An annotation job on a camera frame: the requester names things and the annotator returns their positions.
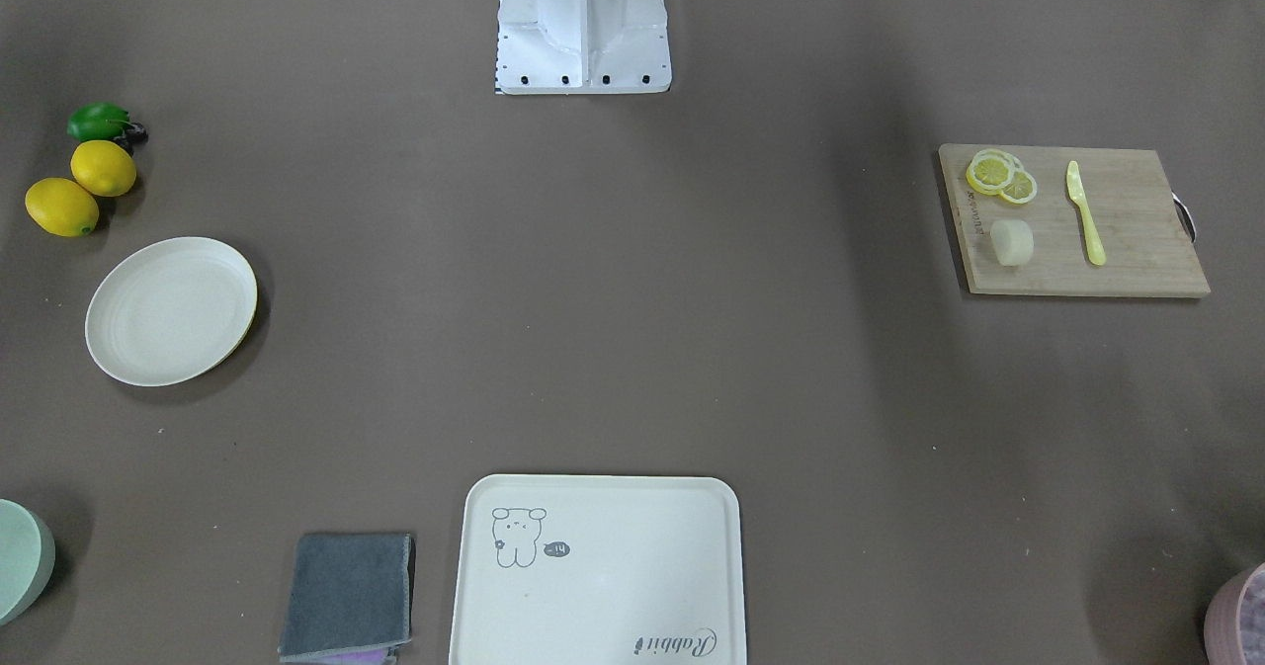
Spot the grey folded cloth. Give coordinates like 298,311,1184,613
280,532,414,664

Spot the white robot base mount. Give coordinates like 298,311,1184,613
495,0,673,95

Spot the wooden cutting board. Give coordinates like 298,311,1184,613
937,143,1211,297

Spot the pink bowl with ice cubes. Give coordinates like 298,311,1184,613
1203,564,1264,664

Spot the lemon slice top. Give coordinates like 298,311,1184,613
964,148,1021,196

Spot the yellow toy lemon upper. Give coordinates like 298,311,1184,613
70,142,138,198

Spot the yellow plastic knife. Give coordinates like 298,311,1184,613
1065,161,1107,265

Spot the yellow toy lemon lower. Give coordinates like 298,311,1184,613
27,178,100,236

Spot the cream rectangular tray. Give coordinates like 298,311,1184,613
449,474,748,664

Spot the cream round plate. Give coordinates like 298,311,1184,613
83,236,259,387

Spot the yellow toy lemon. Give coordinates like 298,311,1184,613
70,142,138,198
27,178,100,236

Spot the lemon slice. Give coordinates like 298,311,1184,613
998,169,1039,205
964,148,1021,196

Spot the mint green bowl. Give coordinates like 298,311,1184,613
1,499,54,625

